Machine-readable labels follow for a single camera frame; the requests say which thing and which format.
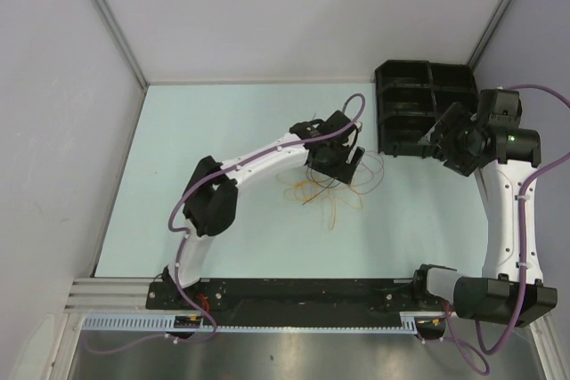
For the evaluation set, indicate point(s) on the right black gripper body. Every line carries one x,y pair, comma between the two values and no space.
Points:
459,141

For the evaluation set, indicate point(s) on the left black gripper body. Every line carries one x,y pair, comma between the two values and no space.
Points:
333,165

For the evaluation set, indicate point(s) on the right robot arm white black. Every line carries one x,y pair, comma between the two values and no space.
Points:
491,146

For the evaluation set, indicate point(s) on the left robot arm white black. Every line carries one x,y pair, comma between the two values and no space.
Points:
208,205

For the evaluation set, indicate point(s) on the black compartment tray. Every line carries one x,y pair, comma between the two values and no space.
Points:
412,95

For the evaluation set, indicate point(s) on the white slotted cable duct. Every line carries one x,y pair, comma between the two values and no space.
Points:
170,322

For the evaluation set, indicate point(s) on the aluminium frame rail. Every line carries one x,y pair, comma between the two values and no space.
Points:
113,295

